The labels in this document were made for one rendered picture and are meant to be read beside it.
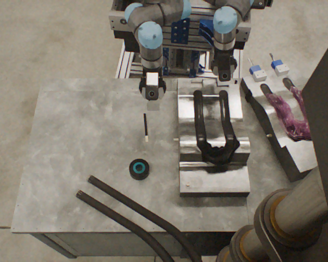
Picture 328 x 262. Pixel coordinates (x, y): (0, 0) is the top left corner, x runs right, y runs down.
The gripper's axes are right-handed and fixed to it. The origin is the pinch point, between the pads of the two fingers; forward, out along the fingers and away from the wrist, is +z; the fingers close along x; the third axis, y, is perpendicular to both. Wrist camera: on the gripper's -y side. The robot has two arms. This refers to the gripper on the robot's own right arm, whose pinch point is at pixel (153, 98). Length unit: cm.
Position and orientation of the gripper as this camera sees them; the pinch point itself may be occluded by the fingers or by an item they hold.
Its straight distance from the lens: 137.6
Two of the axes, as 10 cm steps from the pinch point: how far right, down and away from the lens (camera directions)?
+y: 0.0, -8.8, 4.7
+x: -10.0, 0.0, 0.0
